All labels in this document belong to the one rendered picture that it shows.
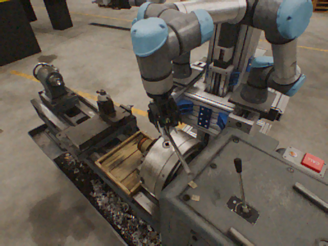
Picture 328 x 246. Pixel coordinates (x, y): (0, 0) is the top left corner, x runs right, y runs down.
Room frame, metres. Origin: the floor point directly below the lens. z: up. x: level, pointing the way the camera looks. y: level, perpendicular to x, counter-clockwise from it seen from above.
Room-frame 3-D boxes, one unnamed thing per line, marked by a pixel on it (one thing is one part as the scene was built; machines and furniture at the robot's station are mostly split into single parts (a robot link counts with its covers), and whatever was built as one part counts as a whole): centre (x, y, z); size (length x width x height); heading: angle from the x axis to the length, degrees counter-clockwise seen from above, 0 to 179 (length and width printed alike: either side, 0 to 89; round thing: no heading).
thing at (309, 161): (0.43, -0.51, 1.26); 0.06 x 0.06 x 0.02; 49
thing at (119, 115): (1.01, 0.37, 0.99); 0.20 x 0.10 x 0.05; 49
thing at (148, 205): (0.97, 0.45, 0.77); 1.55 x 0.34 x 0.19; 49
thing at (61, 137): (1.00, 0.47, 0.90); 0.47 x 0.30 x 0.06; 139
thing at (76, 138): (0.98, 0.43, 0.95); 0.43 x 0.17 x 0.05; 139
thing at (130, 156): (0.74, 0.18, 0.89); 0.36 x 0.30 x 0.04; 139
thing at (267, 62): (0.97, -0.50, 1.33); 0.13 x 0.12 x 0.14; 36
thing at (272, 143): (0.54, -0.38, 1.24); 0.09 x 0.08 x 0.03; 49
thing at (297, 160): (0.44, -0.49, 1.23); 0.13 x 0.08 x 0.05; 49
